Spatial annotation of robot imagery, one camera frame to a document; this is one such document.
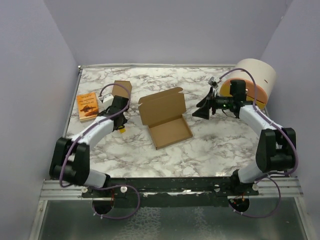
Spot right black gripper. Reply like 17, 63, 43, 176
192, 87, 235, 119

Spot brown cardboard box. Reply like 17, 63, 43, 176
138, 87, 193, 150

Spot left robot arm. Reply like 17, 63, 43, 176
49, 95, 130, 198

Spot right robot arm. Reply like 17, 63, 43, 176
192, 77, 297, 196

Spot small folded cardboard box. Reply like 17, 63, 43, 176
111, 80, 132, 99

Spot orange book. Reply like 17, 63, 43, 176
76, 92, 99, 123

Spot white cylinder with coloured base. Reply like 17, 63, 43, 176
219, 58, 277, 109

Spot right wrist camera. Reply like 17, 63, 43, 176
208, 76, 222, 90

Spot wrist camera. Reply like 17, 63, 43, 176
98, 93, 114, 105
208, 76, 222, 90

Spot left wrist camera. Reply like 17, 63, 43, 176
98, 93, 114, 105

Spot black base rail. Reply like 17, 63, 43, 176
82, 176, 259, 208

